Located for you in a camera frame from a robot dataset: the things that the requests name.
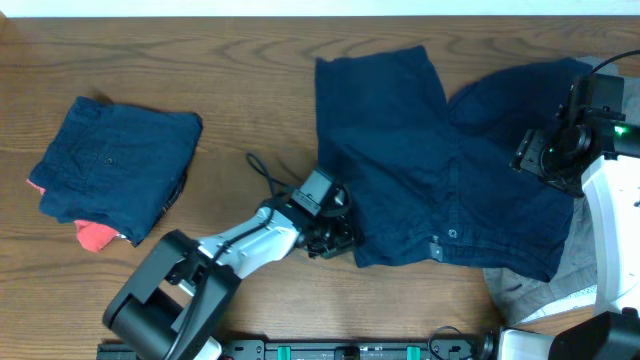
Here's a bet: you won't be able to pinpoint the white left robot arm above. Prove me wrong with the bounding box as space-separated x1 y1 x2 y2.
102 184 357 359

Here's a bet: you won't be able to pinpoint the folded red garment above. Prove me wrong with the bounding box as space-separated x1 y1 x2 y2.
26 179 129 253

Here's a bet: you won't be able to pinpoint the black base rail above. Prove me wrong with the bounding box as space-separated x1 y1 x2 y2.
97 338 494 360

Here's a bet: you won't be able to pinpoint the folded navy blue shorts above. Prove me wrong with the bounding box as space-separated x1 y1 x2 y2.
29 97 203 245

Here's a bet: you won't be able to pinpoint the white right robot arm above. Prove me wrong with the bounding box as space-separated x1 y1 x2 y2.
493 113 639 360

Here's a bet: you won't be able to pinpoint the navy blue shorts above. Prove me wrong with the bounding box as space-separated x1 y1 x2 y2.
315 46 590 282
29 97 203 245

